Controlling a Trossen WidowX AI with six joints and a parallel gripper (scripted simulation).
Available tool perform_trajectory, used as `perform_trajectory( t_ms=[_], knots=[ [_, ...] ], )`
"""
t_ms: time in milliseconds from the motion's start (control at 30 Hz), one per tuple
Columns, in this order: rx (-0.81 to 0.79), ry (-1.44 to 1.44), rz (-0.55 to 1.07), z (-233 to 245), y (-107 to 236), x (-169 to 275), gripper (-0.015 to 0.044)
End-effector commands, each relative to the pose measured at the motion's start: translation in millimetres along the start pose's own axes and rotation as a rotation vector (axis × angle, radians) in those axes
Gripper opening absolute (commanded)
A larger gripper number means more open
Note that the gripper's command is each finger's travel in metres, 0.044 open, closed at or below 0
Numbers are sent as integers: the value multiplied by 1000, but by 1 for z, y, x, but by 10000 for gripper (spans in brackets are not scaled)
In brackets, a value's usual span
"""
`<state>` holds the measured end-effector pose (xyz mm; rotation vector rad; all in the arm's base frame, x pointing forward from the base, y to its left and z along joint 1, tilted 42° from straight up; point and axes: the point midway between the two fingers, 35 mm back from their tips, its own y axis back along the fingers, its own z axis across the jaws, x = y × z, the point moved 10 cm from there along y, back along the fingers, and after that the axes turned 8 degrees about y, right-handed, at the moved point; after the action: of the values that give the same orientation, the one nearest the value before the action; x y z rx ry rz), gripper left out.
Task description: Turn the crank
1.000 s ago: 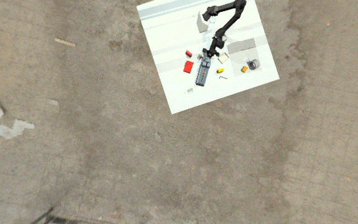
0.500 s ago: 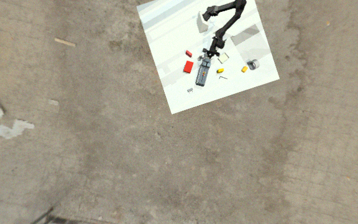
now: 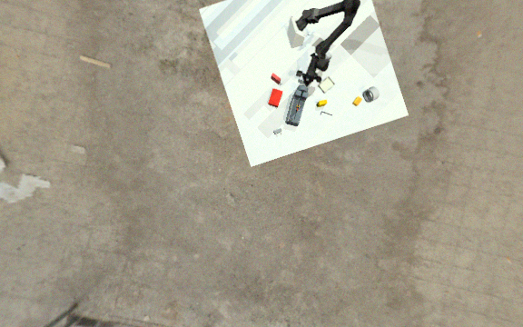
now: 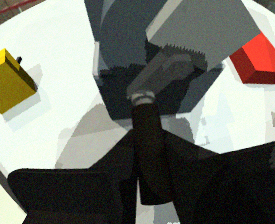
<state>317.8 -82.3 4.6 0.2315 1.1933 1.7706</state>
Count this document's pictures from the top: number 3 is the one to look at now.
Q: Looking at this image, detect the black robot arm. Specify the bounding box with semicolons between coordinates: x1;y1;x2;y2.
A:
295;0;360;80

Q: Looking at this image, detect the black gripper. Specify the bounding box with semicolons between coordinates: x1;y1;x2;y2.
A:
296;65;321;87

